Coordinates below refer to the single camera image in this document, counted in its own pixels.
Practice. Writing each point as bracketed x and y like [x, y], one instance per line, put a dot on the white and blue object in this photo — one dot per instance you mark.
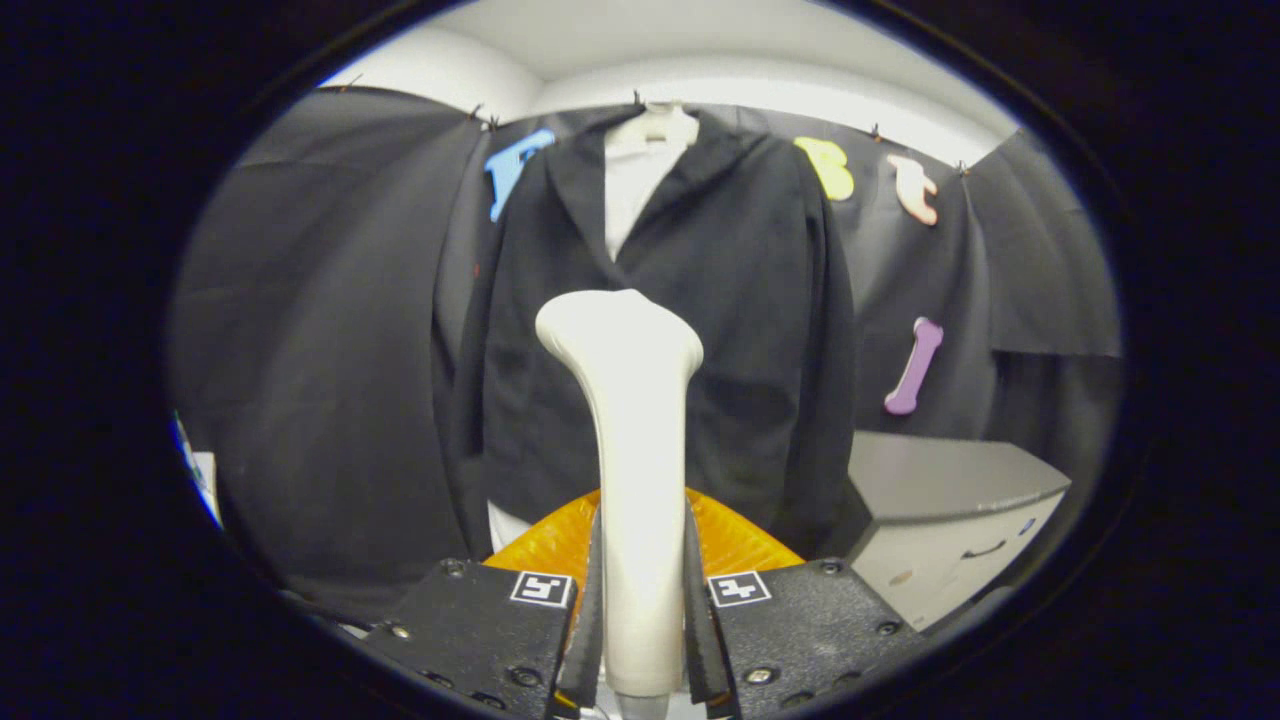
[205, 480]

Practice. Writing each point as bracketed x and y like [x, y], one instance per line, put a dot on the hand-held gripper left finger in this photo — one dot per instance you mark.
[590, 650]

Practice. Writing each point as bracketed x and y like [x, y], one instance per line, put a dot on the white garment steamer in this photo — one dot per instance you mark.
[640, 450]

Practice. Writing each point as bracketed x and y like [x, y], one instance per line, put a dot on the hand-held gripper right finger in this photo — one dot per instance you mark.
[700, 650]

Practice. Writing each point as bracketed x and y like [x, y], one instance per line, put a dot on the grey cabinet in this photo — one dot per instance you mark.
[940, 480]

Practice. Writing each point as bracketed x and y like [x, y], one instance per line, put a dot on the black backdrop cloth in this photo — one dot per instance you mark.
[320, 350]

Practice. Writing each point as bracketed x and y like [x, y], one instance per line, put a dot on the white shirt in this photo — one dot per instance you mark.
[635, 200]

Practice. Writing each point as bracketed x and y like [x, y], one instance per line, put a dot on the black suit jacket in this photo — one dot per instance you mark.
[750, 300]

